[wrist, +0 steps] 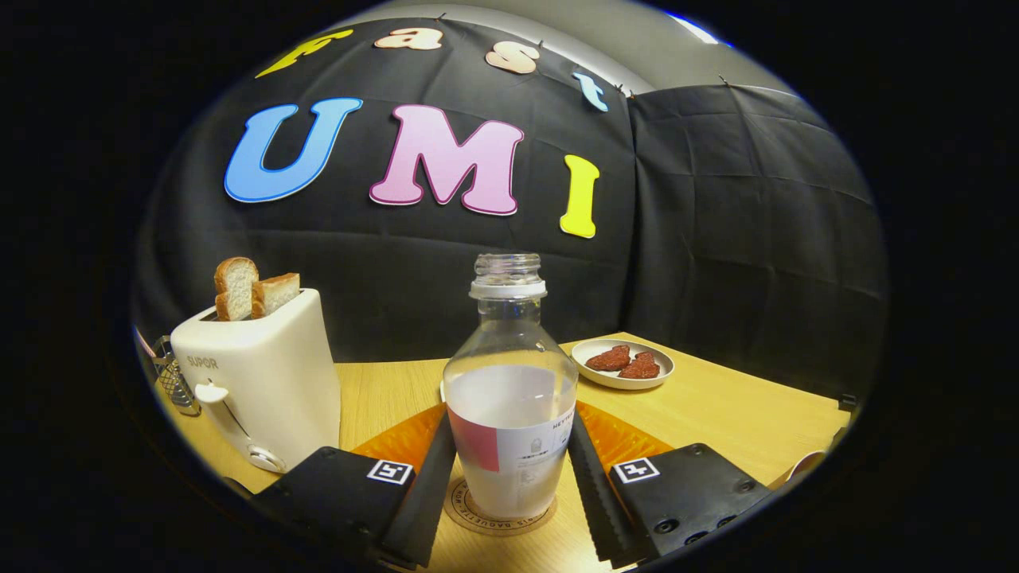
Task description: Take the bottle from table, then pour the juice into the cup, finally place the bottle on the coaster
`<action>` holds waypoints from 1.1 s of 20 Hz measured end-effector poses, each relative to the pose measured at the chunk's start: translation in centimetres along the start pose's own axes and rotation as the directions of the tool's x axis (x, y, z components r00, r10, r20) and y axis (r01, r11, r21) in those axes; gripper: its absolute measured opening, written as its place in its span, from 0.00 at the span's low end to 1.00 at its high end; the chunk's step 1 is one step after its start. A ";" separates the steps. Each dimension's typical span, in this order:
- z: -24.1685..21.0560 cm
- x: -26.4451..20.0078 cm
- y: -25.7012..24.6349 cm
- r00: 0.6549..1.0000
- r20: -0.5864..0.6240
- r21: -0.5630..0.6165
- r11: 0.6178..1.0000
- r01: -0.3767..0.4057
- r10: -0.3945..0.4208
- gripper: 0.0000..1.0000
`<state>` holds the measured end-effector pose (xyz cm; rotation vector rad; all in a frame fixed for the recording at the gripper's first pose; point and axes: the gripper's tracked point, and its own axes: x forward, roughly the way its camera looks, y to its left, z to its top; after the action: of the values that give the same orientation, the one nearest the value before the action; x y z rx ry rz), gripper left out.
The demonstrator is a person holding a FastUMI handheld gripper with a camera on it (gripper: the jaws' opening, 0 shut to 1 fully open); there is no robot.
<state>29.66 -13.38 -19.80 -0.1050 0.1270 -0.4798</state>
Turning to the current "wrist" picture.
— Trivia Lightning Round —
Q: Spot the clear juice bottle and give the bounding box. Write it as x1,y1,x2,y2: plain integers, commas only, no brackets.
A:
443,253,580,520

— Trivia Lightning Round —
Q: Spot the white toaster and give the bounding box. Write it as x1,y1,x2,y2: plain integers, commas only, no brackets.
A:
170,288,342,475

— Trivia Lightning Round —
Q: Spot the bread slice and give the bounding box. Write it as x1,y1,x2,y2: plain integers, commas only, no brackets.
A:
252,273,302,319
214,256,260,322

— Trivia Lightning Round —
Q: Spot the white round plate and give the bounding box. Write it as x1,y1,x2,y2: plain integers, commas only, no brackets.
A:
571,338,676,391

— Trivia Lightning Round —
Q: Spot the red meat piece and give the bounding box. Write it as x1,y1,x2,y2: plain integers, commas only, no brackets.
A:
586,345,632,372
618,352,662,380

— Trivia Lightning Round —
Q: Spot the black backdrop cloth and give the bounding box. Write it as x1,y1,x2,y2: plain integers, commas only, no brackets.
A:
131,16,888,399

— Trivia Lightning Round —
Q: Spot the beige cup with wooden handle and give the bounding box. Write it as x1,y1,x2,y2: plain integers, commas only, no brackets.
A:
784,450,829,486

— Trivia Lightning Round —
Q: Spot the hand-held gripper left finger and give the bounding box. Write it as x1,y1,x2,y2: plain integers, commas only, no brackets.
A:
251,404,459,570

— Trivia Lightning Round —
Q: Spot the wooden table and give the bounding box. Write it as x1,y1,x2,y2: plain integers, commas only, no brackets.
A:
159,332,853,573

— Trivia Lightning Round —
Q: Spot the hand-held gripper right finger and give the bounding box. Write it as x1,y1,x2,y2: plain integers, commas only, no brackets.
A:
567,402,775,570

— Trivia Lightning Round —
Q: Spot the round brown coaster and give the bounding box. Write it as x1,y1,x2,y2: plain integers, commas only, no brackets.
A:
443,476,558,537

